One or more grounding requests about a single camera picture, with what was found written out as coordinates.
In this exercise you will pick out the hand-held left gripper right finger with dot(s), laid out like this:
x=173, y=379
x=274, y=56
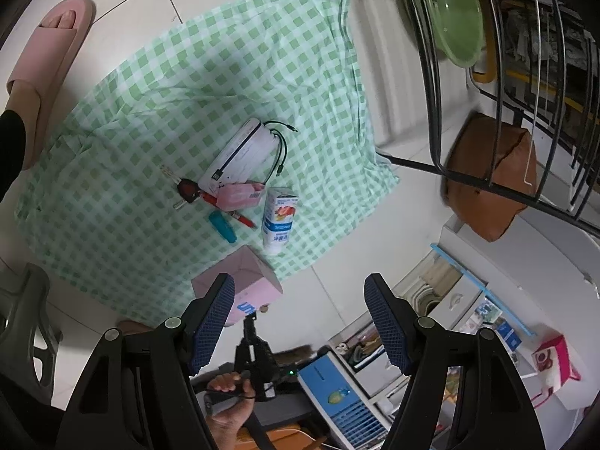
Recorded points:
x=385, y=319

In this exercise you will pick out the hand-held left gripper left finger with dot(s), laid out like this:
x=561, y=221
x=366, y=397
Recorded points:
x=213, y=321

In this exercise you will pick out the pink cardboard box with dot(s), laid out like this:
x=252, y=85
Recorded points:
x=253, y=281

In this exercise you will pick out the small teal tube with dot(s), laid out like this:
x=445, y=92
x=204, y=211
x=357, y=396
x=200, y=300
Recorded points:
x=222, y=227

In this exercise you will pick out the red pen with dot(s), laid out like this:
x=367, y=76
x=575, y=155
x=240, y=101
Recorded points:
x=243, y=220

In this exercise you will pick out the white yogurt drink bottle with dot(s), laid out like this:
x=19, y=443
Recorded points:
x=279, y=225

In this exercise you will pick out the small pink packet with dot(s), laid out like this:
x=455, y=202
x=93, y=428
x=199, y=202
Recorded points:
x=236, y=195

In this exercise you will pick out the keys with black fob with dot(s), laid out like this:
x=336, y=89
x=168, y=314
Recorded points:
x=187, y=190

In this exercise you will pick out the white power bank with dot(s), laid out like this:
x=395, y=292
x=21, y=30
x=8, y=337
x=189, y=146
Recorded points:
x=239, y=154

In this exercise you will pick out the person's right hand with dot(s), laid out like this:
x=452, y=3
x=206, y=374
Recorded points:
x=230, y=412

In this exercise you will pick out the blue and white appliance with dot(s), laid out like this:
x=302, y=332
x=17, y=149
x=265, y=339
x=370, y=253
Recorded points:
x=337, y=393

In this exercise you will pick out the white shelf unit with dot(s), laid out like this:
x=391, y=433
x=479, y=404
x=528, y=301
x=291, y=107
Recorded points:
x=539, y=262

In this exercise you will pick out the pink and white carton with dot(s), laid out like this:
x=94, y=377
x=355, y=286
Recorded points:
x=553, y=358

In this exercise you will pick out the green checkered cloth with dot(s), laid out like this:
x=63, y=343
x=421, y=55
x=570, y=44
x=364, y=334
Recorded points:
x=187, y=79

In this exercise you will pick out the person's leg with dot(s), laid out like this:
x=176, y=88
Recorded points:
x=9, y=150

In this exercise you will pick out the pink slipper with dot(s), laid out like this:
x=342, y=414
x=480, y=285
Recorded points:
x=51, y=61

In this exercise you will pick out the green plastic basin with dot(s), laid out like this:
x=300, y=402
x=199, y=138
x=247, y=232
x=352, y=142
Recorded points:
x=450, y=14

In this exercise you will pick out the yellow metal frame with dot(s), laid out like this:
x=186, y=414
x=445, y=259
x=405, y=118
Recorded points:
x=483, y=76

